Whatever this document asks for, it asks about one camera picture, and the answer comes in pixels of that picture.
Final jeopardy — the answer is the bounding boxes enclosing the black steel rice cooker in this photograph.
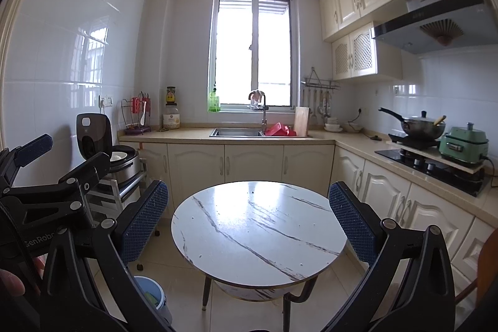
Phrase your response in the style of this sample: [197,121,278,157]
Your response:
[76,113,141,185]

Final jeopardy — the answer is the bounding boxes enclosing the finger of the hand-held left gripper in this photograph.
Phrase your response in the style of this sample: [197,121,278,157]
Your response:
[58,152,111,187]
[0,133,54,181]

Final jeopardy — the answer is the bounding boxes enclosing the white rolling rack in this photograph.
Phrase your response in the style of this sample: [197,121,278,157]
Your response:
[86,161,161,270]

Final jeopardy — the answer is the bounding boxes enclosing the green dish soap bottle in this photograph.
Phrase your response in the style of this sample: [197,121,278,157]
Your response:
[208,87,221,113]

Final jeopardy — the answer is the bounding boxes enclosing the green electric pot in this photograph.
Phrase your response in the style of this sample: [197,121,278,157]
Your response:
[439,123,490,167]

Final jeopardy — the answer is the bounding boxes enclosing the black gas stove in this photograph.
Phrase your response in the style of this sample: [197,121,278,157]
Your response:
[374,148,487,198]

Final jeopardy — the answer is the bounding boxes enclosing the steel faucet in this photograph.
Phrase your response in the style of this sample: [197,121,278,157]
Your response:
[250,93,269,134]

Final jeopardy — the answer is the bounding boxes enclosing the kitchen window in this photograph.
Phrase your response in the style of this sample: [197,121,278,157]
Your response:
[208,0,298,113]

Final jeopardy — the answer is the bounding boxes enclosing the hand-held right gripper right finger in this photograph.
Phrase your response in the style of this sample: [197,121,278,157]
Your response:
[325,181,457,332]

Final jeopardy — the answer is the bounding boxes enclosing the blue trash bin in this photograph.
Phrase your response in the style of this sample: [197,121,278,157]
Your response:
[132,275,172,325]

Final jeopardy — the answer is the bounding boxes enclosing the brown wooden chair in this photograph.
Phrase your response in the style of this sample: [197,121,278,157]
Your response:
[455,239,498,313]

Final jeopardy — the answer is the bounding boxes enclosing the round white marble table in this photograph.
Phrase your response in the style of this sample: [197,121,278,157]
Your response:
[171,180,348,332]

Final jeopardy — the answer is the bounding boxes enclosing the person's left hand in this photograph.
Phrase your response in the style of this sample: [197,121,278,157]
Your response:
[0,256,45,297]

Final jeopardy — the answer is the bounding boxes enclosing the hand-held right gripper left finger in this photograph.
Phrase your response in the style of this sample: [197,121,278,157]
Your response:
[39,180,174,332]

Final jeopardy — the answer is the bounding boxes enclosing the black induction cooker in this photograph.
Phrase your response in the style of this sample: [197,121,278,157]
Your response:
[388,132,440,151]

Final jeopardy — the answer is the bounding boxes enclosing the glass jar with white lid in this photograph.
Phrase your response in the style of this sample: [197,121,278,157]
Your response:
[162,104,181,130]

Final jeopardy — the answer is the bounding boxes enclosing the brown folding fan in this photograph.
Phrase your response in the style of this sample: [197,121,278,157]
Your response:
[419,19,465,46]

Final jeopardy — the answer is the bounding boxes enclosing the beige kitchen countertop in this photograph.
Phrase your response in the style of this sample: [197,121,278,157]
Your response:
[118,127,498,227]

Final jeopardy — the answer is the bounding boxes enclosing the wooden cutting board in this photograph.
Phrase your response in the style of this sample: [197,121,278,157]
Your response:
[294,106,311,137]

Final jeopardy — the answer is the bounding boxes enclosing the cream lattice door cabinet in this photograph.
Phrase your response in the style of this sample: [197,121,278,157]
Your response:
[331,22,403,81]

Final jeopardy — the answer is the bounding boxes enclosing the steel kitchen sink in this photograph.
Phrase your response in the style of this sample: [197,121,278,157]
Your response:
[209,127,265,138]

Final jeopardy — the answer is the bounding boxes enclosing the metal wall utensil rack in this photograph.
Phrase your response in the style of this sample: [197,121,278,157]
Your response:
[301,67,341,91]

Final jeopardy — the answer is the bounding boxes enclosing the wire dish rack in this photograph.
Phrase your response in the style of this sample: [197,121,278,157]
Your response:
[120,92,152,134]

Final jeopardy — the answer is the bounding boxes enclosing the steel pan with lid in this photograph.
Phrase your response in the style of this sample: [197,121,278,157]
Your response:
[378,107,447,140]

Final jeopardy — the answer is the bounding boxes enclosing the grey range hood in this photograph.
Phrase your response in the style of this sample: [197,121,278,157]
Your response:
[371,0,495,56]

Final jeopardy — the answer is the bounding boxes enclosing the red plastic basket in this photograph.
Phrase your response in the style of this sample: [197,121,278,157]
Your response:
[265,123,297,137]

